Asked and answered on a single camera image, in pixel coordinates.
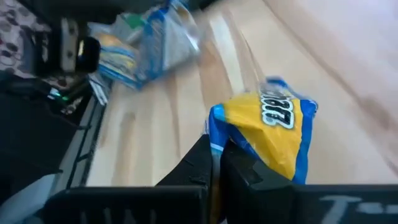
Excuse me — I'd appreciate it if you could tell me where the silver aluminium bracket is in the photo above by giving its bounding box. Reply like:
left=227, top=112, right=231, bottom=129
left=60, top=17, right=79, bottom=73

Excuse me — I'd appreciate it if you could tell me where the clear plastic bin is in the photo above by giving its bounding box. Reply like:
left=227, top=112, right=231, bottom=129
left=88, top=0, right=203, bottom=91

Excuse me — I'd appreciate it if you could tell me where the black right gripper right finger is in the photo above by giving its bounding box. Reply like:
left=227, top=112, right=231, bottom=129
left=221, top=139, right=398, bottom=224

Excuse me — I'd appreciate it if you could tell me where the circle patterned cloth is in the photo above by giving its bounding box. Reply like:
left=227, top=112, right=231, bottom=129
left=0, top=0, right=52, bottom=80

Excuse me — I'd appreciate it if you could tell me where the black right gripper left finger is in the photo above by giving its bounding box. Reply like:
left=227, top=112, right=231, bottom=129
left=42, top=134, right=216, bottom=224

